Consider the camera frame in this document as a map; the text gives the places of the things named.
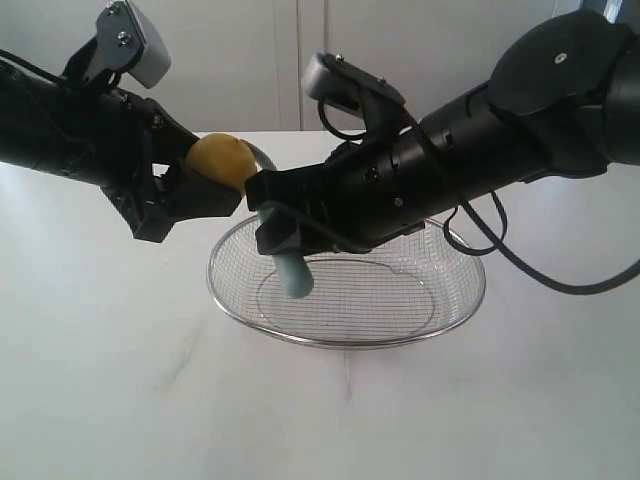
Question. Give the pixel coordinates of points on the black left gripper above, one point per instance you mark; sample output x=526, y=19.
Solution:
x=142, y=144

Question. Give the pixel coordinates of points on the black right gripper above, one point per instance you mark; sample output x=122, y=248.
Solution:
x=357, y=199

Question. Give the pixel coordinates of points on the yellow lemon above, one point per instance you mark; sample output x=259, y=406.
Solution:
x=224, y=159

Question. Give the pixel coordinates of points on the teal handled peeler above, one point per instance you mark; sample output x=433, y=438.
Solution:
x=294, y=275

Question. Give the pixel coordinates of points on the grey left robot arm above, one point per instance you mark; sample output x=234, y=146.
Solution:
x=50, y=124

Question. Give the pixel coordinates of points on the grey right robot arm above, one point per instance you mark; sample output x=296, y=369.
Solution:
x=562, y=101

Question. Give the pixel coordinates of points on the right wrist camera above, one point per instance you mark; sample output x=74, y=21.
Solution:
x=344, y=86

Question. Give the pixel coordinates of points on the metal wire mesh basket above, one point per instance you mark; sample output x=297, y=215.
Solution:
x=411, y=289

